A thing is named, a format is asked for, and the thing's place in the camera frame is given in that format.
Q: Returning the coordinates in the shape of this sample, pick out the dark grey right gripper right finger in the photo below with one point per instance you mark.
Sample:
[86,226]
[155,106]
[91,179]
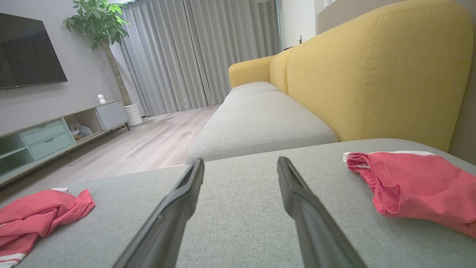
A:
[319,234]

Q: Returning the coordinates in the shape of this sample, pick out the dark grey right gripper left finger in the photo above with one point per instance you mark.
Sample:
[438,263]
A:
[163,230]

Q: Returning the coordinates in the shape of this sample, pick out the red t-shirt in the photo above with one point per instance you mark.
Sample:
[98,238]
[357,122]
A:
[420,186]

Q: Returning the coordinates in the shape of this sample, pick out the red and white basketball jersey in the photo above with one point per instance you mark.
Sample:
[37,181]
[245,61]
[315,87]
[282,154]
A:
[33,212]

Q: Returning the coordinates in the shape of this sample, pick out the wide grey sofa seat cushion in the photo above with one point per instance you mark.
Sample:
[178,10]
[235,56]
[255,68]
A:
[241,223]

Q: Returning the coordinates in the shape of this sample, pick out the white ribbed plant pot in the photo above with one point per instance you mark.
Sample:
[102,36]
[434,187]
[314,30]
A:
[134,114]

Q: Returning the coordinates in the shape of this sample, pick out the pile of items in cabinet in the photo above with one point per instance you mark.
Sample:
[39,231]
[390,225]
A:
[81,131]

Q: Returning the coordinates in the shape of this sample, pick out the small white round device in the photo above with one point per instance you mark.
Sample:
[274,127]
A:
[101,99]

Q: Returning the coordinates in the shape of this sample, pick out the mint and white TV cabinet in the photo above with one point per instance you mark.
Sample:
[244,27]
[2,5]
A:
[44,132]

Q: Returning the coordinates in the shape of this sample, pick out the yellow sofa backrest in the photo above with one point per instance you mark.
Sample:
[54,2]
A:
[372,74]

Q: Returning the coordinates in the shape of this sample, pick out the grey pleated curtain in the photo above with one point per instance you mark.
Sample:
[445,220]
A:
[186,56]

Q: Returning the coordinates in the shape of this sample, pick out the green leafy indoor tree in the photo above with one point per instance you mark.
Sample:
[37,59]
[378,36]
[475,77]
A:
[96,22]

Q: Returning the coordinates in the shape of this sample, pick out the black flat screen television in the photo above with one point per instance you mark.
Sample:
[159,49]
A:
[26,52]

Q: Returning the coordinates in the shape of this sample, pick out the white wall switch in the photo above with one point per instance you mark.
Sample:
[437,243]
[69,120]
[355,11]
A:
[299,38]

